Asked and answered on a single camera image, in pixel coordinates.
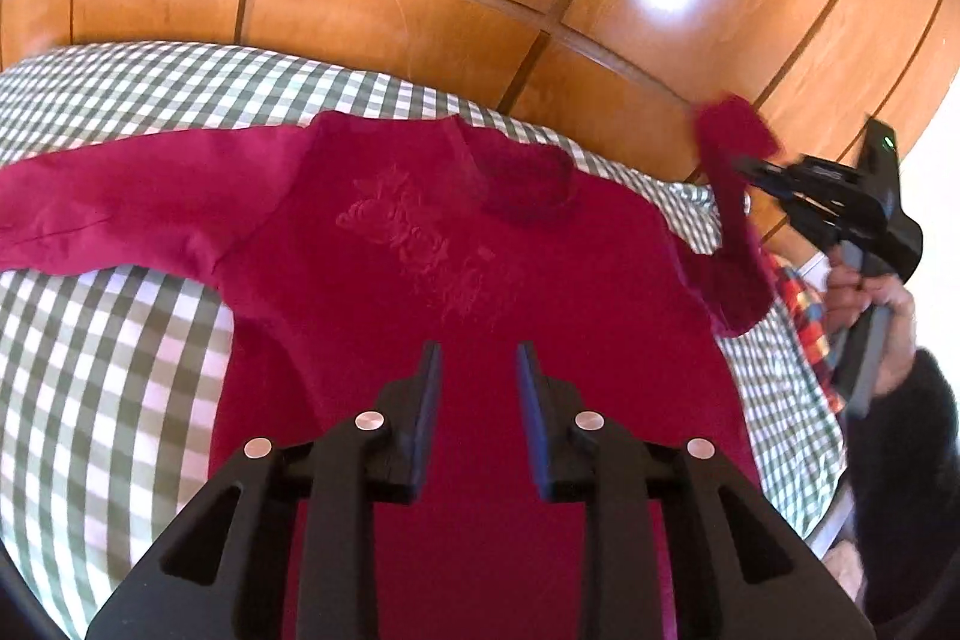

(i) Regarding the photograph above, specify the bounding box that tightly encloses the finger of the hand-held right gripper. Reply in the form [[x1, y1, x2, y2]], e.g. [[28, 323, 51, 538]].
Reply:
[[780, 194, 847, 255], [732, 155, 809, 196]]

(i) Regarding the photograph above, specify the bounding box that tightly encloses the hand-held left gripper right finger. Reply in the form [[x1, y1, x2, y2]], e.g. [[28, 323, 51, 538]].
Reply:
[[516, 342, 877, 640]]

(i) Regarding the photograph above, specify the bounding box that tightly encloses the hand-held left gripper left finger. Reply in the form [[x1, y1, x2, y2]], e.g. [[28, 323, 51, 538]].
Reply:
[[85, 342, 445, 640]]

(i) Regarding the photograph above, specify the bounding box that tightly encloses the red long-sleeved shirt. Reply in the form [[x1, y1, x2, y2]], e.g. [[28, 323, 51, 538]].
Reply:
[[0, 94, 781, 640]]

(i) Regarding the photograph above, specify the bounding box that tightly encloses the person's right forearm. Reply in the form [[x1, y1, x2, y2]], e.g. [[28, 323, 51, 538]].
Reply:
[[841, 346, 960, 630]]

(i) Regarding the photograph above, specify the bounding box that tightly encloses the person's right hand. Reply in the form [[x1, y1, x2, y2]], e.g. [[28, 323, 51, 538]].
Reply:
[[823, 265, 919, 395]]

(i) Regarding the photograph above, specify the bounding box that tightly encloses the colourful plaid cloth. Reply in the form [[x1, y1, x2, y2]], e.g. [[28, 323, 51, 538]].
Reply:
[[769, 252, 839, 412]]

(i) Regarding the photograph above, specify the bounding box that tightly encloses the green white checked bedsheet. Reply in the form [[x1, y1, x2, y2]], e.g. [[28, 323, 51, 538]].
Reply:
[[0, 40, 850, 640]]

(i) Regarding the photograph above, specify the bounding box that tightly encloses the wooden panelled wardrobe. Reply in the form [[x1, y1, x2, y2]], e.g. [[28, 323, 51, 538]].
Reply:
[[0, 0, 960, 281]]

